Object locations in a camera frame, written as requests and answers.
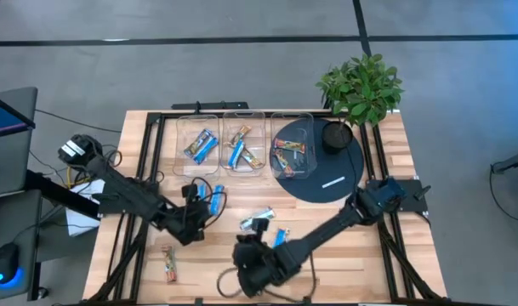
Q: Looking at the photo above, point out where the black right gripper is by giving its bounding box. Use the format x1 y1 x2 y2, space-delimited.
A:
232 237 302 298

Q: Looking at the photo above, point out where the blue orange-trim granola bar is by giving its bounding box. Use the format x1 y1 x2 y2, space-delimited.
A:
241 148 264 170
228 124 253 148
271 227 292 250
227 139 247 169

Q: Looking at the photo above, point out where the blue white-label granola bar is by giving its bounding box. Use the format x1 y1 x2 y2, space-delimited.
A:
239 206 276 232

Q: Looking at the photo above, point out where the clear plastic bin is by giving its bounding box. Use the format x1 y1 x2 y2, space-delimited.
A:
172 113 221 179
270 111 316 179
219 110 268 178

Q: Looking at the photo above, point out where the white box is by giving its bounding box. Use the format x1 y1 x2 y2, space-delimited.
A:
65 178 105 238

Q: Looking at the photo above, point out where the black support beam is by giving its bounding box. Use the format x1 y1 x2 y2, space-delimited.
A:
24 168 101 220

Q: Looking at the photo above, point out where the white label strip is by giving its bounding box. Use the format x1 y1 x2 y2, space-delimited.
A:
321 175 346 190

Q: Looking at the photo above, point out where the dark round mat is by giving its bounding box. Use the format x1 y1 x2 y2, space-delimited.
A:
269 117 365 204

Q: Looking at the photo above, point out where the dark grey desk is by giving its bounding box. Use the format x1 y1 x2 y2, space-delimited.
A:
0 189 43 303

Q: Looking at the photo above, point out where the black plant pot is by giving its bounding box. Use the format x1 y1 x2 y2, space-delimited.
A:
321 121 354 156

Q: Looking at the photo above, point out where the black computer mouse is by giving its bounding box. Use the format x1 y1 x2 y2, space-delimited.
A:
0 242 22 289

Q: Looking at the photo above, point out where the laptop with blue screen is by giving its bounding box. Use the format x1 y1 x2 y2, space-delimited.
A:
0 90 37 141

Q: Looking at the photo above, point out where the green leafy plant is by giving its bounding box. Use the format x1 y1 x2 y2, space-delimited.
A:
315 53 406 128

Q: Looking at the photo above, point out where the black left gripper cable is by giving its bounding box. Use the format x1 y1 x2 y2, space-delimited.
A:
154 169 229 222

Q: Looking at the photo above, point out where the black aluminium table frame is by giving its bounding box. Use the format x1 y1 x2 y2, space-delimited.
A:
86 110 449 306

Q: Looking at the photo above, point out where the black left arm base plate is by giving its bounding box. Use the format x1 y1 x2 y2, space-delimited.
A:
91 182 160 216

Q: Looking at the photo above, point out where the black bracket bar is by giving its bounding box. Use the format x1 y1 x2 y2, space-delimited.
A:
171 100 250 112

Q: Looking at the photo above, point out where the yellow cable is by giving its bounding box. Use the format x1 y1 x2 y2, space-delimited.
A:
65 163 92 188

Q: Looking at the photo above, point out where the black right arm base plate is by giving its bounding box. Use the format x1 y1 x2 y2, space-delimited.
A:
366 178 432 214

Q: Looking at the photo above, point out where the thin black floor cable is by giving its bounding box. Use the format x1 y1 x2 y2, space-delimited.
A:
489 163 518 225

